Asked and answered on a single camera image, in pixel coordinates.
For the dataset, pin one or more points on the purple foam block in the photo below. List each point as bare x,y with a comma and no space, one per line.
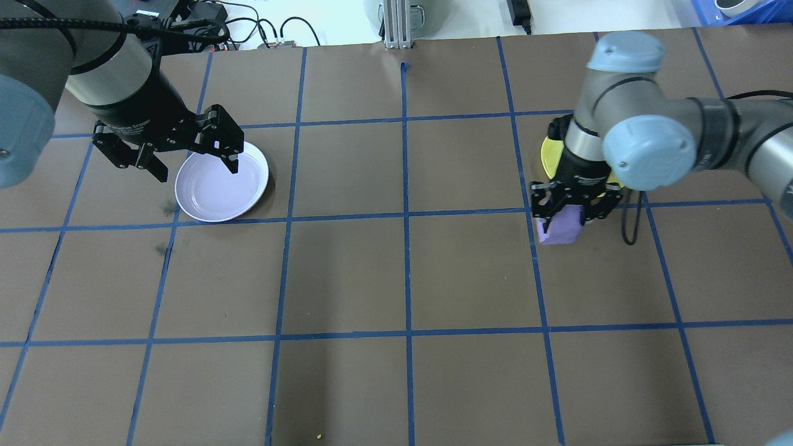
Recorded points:
564,228

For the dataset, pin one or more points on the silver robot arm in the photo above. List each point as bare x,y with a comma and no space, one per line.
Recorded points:
105,74
644,148

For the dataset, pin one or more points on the yellow round plate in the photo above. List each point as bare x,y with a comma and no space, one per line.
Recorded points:
550,158

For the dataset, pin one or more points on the lavender round plate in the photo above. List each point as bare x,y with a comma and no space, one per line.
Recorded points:
217,192

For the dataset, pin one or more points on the black electronics box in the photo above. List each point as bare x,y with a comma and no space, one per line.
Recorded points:
207,12

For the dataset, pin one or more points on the black power adapter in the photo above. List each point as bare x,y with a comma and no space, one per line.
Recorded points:
519,9

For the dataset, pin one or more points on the white mug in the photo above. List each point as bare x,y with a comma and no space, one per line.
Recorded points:
734,6

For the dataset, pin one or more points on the blue plastic bin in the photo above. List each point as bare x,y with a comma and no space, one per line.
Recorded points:
762,15

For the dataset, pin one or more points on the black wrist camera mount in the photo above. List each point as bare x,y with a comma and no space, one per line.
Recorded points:
557,129
155,21

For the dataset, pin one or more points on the aluminium profile post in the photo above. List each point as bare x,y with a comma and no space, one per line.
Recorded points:
398,25

